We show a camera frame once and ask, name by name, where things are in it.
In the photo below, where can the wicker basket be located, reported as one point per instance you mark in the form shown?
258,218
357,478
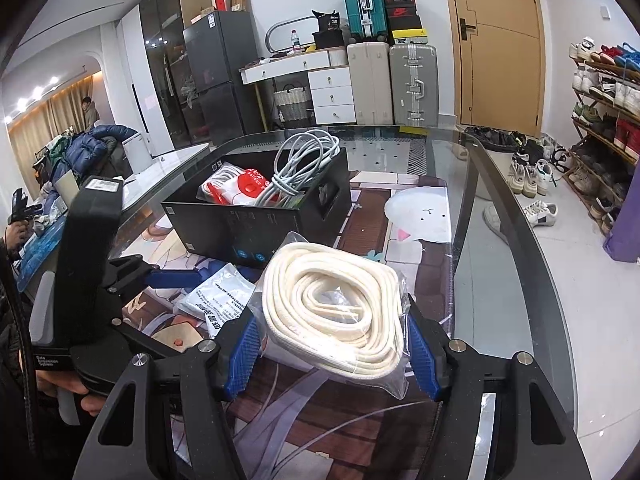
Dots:
292,107

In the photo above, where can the silver suitcase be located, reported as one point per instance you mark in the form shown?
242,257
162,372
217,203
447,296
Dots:
412,85

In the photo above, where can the white bin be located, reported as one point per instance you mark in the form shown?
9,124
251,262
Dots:
136,155

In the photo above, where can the white dresser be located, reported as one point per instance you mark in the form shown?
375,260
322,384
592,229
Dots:
330,95

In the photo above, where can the red black shoe box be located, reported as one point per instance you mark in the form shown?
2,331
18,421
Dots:
401,6

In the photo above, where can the group of loose sneakers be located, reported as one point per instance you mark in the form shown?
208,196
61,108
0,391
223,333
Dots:
530,180

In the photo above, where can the oval metal frame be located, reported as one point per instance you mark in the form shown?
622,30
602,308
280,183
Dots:
272,27

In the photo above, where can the yellow black shoe box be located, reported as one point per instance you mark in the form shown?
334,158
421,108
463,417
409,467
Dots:
409,36

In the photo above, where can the wooden door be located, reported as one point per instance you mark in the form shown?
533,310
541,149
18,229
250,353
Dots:
500,50

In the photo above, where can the blue puffer jacket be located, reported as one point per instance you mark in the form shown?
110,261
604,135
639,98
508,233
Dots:
95,152

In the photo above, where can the white laces bag red zipper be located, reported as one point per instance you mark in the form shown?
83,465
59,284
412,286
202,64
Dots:
235,186

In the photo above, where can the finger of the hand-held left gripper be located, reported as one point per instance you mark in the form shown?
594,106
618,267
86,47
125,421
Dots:
172,279

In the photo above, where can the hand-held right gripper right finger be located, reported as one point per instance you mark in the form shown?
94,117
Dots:
425,360

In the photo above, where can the dark grey refrigerator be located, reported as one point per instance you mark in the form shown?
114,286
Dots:
220,75

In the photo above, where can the beige suitcase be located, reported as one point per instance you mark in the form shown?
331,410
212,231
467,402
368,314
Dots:
367,82

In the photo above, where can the white printed packet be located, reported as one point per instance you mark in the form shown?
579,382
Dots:
220,295

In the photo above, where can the beige curtain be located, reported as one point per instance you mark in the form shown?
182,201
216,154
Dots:
45,125

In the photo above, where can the black cardboard box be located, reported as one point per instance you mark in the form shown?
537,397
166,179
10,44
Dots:
280,230

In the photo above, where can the teal suitcase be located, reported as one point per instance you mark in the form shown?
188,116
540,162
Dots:
362,7

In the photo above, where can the dark glass cabinet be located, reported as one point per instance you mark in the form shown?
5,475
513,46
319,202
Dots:
160,60

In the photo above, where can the black floor bag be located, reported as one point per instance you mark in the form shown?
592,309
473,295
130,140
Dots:
492,139

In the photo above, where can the purple bag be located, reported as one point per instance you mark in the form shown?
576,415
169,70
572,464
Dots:
625,240

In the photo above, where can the person's left hand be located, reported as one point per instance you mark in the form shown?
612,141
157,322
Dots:
65,385

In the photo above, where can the white grey side cabinet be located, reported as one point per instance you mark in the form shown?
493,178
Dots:
170,165

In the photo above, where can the black shopping bag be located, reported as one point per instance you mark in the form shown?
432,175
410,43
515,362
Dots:
327,30

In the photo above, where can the black handheld device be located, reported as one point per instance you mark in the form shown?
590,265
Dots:
22,207

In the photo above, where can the clear water bottle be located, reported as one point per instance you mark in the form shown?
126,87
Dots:
297,42

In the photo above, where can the blue printed mat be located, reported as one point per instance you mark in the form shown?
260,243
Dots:
42,255

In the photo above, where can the cream laces plastic bag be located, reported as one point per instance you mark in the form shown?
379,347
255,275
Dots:
330,300

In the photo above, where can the printed desk mat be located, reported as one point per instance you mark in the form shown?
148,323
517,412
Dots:
425,240

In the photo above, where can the wooden shoe rack with shoes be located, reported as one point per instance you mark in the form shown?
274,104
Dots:
620,95

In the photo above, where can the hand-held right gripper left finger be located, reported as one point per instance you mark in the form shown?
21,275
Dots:
240,357

